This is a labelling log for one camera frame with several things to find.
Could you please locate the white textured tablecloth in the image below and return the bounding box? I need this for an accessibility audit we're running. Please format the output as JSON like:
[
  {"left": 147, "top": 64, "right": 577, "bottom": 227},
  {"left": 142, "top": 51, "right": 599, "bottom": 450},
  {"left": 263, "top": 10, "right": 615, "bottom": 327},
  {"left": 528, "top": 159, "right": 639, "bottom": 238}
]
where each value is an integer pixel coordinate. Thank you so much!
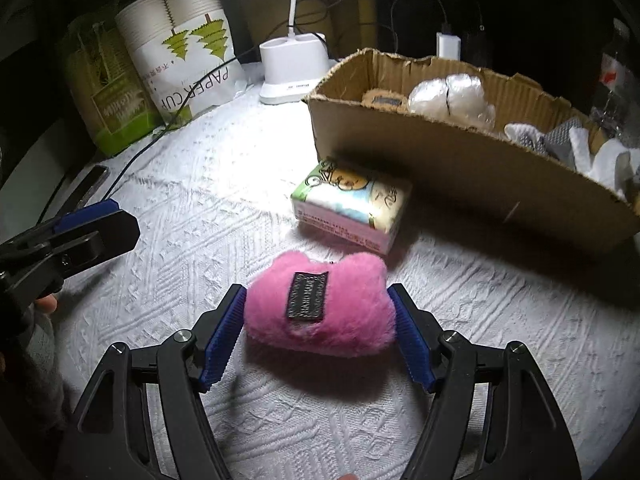
[{"left": 58, "top": 53, "right": 639, "bottom": 479}]

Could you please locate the green cardboard box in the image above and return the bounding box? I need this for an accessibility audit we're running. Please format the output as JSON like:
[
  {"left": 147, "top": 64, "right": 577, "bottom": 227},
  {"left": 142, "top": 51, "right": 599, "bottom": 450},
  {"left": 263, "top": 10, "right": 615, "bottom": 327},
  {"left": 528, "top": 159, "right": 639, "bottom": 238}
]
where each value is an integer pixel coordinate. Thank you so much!
[{"left": 62, "top": 14, "right": 163, "bottom": 157}]

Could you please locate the brown plush pouch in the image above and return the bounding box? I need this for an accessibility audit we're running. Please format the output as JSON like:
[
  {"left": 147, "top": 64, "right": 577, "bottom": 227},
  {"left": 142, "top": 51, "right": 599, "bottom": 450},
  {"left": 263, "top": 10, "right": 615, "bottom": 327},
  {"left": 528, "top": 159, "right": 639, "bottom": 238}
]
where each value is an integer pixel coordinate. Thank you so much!
[{"left": 361, "top": 88, "right": 408, "bottom": 112}]

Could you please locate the pink plush pouch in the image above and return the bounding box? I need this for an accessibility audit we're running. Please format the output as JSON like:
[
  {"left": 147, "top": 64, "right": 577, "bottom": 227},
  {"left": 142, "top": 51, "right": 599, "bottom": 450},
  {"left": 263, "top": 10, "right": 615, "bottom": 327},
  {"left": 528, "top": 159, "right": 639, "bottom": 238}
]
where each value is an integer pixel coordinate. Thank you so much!
[{"left": 244, "top": 252, "right": 396, "bottom": 358}]

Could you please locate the paper cup pack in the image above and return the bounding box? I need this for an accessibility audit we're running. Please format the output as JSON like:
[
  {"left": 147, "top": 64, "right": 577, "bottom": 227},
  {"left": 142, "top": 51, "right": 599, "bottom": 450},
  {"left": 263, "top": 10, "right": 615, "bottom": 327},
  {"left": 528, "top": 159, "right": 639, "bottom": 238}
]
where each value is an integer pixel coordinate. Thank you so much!
[{"left": 115, "top": 0, "right": 247, "bottom": 127}]

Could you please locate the black charger cable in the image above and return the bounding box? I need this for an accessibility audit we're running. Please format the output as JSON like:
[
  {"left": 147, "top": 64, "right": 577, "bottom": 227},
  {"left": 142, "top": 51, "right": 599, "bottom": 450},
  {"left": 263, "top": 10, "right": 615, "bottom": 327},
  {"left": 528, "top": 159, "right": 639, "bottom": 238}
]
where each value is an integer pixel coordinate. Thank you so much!
[{"left": 387, "top": 0, "right": 452, "bottom": 51}]

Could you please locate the clear bubble wrap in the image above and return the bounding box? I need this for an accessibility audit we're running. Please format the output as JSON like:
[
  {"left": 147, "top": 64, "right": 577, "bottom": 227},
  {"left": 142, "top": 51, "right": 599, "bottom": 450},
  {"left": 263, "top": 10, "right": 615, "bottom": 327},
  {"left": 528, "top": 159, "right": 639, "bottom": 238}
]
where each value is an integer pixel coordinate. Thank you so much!
[{"left": 407, "top": 74, "right": 496, "bottom": 131}]

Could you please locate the grey and white cloth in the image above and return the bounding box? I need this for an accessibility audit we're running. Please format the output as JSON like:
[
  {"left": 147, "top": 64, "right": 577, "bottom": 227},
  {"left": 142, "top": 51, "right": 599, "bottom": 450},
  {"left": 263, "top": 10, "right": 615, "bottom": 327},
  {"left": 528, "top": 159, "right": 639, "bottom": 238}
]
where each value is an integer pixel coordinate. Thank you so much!
[{"left": 504, "top": 117, "right": 639, "bottom": 200}]

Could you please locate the white LED desk lamp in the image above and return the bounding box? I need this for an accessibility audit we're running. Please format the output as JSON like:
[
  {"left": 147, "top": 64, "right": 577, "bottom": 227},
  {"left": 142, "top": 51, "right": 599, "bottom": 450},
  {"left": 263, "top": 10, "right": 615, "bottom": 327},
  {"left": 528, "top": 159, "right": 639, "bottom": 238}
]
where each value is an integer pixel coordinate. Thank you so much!
[{"left": 259, "top": 0, "right": 331, "bottom": 105}]

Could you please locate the black lamp cable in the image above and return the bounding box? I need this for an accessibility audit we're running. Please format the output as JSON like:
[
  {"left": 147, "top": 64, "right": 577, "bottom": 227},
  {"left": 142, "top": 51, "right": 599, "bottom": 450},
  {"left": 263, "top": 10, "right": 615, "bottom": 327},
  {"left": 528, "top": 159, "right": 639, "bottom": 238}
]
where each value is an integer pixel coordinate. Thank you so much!
[{"left": 37, "top": 0, "right": 417, "bottom": 226}]

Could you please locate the operator hand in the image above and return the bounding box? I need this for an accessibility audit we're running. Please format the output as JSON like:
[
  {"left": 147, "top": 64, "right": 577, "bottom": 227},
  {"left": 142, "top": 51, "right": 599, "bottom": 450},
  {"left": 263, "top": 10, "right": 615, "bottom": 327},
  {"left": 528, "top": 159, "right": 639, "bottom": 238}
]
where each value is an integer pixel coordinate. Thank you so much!
[{"left": 34, "top": 295, "right": 58, "bottom": 314}]

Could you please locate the white USB charger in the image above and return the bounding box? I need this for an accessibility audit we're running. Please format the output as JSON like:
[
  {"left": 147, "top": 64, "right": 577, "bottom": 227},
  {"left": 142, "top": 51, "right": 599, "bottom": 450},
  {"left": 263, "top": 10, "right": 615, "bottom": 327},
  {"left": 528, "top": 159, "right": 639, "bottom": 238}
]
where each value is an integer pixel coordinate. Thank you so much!
[{"left": 436, "top": 23, "right": 461, "bottom": 61}]

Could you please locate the open brown cardboard box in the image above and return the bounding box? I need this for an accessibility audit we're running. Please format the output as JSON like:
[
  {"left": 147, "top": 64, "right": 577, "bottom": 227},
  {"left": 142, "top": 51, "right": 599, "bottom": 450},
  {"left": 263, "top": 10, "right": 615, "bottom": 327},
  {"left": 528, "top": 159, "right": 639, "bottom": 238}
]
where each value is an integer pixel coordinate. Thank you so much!
[{"left": 304, "top": 48, "right": 639, "bottom": 252}]

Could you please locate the clear water bottle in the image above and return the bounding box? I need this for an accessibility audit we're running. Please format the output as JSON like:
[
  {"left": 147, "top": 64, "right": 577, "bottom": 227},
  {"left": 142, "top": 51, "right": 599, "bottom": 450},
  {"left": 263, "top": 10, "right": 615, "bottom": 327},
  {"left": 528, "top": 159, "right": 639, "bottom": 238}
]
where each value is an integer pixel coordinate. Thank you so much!
[{"left": 590, "top": 18, "right": 632, "bottom": 138}]

